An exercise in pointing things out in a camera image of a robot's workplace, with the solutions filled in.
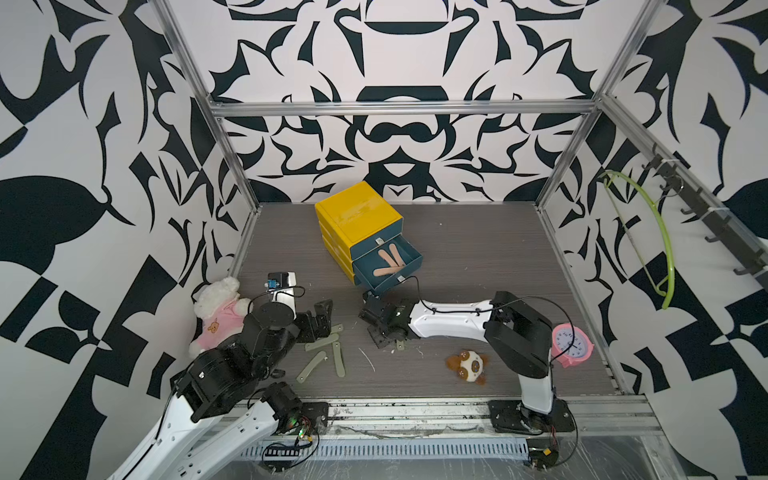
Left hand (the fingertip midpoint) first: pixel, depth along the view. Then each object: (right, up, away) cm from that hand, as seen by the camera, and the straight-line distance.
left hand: (311, 298), depth 67 cm
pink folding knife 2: (+20, +8, +28) cm, 35 cm away
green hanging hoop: (+80, +1, +3) cm, 80 cm away
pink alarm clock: (+66, -15, +19) cm, 71 cm away
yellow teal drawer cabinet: (+11, +14, +16) cm, 24 cm away
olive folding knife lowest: (-6, -24, +13) cm, 28 cm away
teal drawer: (+11, +6, +22) cm, 25 cm away
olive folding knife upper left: (+2, -14, +22) cm, 26 cm away
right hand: (+14, -13, +23) cm, 30 cm away
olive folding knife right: (+21, -17, +18) cm, 32 cm away
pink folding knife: (+15, +8, +29) cm, 34 cm away
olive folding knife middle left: (-1, -16, +20) cm, 25 cm away
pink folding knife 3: (+17, +3, +23) cm, 29 cm away
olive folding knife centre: (+3, -20, +16) cm, 26 cm away
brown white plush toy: (+39, -20, +13) cm, 45 cm away
